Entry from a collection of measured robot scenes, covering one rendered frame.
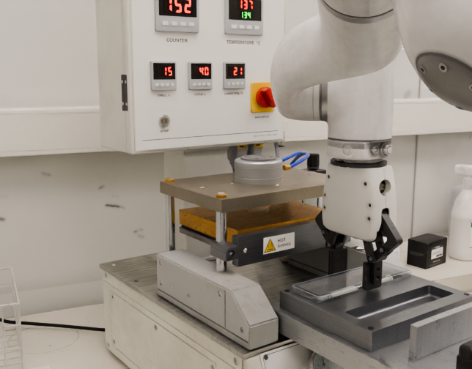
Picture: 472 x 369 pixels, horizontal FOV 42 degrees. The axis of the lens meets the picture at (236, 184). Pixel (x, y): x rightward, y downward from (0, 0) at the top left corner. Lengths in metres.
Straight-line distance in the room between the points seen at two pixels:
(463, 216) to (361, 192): 0.90
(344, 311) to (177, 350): 0.30
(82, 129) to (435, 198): 1.08
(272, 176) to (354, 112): 0.23
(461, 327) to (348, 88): 0.32
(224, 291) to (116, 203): 0.67
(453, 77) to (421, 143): 1.51
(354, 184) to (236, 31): 0.42
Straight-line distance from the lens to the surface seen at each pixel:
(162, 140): 1.04
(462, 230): 1.70
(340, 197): 0.83
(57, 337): 1.34
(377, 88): 0.79
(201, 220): 0.97
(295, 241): 0.94
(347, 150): 0.79
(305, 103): 0.79
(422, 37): 0.36
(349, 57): 0.64
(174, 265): 0.94
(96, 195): 1.44
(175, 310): 0.95
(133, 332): 1.11
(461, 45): 0.34
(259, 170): 0.96
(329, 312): 0.78
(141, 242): 1.50
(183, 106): 1.06
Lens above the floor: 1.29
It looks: 11 degrees down
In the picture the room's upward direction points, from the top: straight up
